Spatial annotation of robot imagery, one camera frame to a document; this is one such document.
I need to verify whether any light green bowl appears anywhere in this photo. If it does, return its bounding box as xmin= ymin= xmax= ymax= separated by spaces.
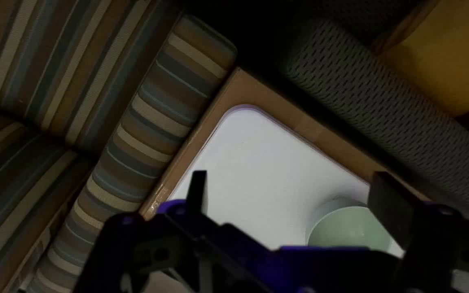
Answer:
xmin=306 ymin=204 xmax=405 ymax=257

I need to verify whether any wooden table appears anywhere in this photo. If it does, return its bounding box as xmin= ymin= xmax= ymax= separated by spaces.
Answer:
xmin=136 ymin=65 xmax=436 ymax=222

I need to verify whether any yellow cushion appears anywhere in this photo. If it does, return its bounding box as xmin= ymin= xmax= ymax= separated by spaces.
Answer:
xmin=377 ymin=0 xmax=469 ymax=119

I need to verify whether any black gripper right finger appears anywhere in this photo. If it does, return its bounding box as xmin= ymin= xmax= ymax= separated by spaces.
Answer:
xmin=366 ymin=170 xmax=438 ymax=253

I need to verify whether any dark grey armchair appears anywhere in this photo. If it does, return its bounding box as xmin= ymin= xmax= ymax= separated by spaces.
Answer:
xmin=276 ymin=15 xmax=469 ymax=222

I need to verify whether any white table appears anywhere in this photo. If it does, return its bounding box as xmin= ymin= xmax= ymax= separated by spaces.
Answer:
xmin=158 ymin=104 xmax=410 ymax=259

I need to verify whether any striped sofa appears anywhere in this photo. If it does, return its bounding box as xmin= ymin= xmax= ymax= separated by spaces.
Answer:
xmin=0 ymin=0 xmax=239 ymax=293

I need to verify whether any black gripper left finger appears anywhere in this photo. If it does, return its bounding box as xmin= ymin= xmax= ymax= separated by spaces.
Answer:
xmin=184 ymin=170 xmax=210 ymax=220

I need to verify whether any striped sofa cushion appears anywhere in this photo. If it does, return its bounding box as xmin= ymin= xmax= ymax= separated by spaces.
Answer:
xmin=0 ymin=0 xmax=182 ymax=157

